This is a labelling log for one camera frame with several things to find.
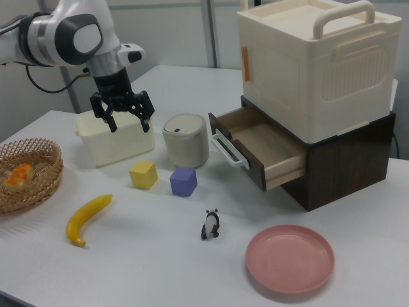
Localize toy bread loaf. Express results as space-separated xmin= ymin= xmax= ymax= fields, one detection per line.
xmin=4 ymin=163 xmax=35 ymax=193

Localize cream lidded trash can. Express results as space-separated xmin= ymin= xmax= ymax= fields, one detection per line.
xmin=162 ymin=113 xmax=210 ymax=169

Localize woven wicker basket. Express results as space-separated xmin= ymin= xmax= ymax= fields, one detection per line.
xmin=0 ymin=138 xmax=65 ymax=216

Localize yellow foam cube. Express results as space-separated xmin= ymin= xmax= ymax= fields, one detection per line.
xmin=128 ymin=160 xmax=159 ymax=191

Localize orange strap latch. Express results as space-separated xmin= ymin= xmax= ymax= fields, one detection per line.
xmin=241 ymin=45 xmax=252 ymax=82

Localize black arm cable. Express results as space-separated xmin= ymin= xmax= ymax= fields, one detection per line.
xmin=24 ymin=61 xmax=91 ymax=95

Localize toy panda figure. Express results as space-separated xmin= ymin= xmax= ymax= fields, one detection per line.
xmin=200 ymin=208 xmax=221 ymax=241

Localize yellow toy banana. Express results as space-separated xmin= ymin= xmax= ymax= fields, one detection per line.
xmin=65 ymin=193 xmax=114 ymax=248

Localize pink plastic plate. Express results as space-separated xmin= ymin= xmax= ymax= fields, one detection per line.
xmin=245 ymin=224 xmax=336 ymax=295

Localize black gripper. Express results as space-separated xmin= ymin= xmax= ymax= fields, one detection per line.
xmin=89 ymin=68 xmax=156 ymax=133

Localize grey metal frame post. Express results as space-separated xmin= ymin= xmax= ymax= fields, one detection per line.
xmin=201 ymin=0 xmax=222 ymax=68

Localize cream plastic storage box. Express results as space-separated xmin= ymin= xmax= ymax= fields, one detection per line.
xmin=236 ymin=0 xmax=403 ymax=143

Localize purple foam cube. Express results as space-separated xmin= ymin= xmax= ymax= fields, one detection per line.
xmin=169 ymin=166 xmax=199 ymax=197

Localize cream open plastic bin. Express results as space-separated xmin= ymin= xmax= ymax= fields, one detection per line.
xmin=73 ymin=109 xmax=157 ymax=168

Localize brown drawer with white handle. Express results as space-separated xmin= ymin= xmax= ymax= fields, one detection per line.
xmin=208 ymin=106 xmax=308 ymax=193

